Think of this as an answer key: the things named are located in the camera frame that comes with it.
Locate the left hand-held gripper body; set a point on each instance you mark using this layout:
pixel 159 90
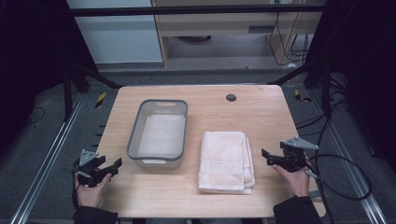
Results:
pixel 88 174

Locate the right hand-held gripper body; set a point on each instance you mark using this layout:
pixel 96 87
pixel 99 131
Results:
pixel 294 158

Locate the white towel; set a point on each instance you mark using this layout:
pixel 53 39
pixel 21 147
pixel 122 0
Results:
pixel 222 161

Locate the grey rimmed plastic bin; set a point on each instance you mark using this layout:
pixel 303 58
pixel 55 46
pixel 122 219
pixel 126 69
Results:
pixel 162 133

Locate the person's left hand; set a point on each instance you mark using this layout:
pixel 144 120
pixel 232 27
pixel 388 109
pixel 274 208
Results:
pixel 90 196

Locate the person's right hand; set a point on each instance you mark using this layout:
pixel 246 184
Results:
pixel 297 183

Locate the yellow black striped tape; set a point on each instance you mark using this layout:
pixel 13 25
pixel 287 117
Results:
pixel 100 100
pixel 300 96

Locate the black metal stand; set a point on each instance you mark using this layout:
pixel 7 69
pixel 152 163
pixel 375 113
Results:
pixel 320 77
pixel 79 77

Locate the dark curtain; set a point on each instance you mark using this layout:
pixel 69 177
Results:
pixel 31 62
pixel 364 62

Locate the white cabinet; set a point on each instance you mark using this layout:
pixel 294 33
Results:
pixel 118 37

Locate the light wooden desk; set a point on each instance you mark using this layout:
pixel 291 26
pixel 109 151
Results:
pixel 218 26

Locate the aluminium floor rail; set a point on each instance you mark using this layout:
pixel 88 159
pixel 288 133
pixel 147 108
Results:
pixel 351 168
pixel 46 161

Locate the black horizontal frame bar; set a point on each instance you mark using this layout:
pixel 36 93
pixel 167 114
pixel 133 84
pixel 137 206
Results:
pixel 186 11

